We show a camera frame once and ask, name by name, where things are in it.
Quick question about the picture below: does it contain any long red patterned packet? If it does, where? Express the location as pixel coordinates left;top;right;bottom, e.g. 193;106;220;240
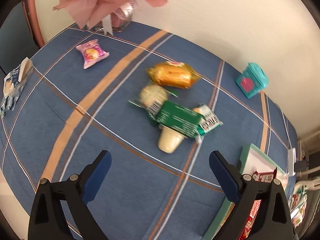
239;200;261;240

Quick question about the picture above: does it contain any green white cracker packet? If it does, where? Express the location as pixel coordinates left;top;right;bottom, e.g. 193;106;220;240
193;105;223;144

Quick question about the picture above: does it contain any round rice cracker packet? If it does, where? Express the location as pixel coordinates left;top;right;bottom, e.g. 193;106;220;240
129;83;178;115

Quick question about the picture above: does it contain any red white stripe packet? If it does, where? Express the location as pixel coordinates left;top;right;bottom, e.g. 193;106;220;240
252;168;278;183

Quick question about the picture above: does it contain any colourful packets pile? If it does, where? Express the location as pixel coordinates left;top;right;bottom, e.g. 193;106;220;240
288;192;308;228

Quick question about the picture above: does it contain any white chair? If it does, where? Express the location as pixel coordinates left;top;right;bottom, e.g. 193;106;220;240
293;166;320;194

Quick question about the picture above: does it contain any black power adapter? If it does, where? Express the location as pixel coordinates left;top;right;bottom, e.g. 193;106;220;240
294;159;309;173

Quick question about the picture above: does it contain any green rimmed white tray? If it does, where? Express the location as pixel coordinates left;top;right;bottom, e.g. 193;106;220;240
203;144;294;239

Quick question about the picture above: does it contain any white power strip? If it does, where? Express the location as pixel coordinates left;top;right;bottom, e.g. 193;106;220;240
287;147;296;177

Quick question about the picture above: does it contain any cream pudding cup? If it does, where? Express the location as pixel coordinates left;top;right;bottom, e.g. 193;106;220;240
158;126;186;154

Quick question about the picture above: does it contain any teal toy house box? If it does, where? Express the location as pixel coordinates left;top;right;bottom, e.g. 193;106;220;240
235;62;269;99

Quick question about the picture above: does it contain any blue white crumpled packet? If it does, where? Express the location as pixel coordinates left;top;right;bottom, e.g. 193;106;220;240
1;57;34;119

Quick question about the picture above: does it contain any dark green snack packet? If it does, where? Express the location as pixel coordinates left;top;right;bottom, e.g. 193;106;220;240
146;100;202;138

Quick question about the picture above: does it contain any blue plaid tablecloth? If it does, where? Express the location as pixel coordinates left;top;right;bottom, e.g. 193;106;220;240
1;23;298;239

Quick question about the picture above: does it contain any small pink candy packet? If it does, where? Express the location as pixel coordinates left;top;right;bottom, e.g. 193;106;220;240
76;39;110;69

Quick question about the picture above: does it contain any golden bread packet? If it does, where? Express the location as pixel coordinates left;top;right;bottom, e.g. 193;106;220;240
146;61;201;89

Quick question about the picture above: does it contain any glass vase with ribbon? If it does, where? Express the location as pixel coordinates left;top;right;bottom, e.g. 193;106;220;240
94;0;136;35

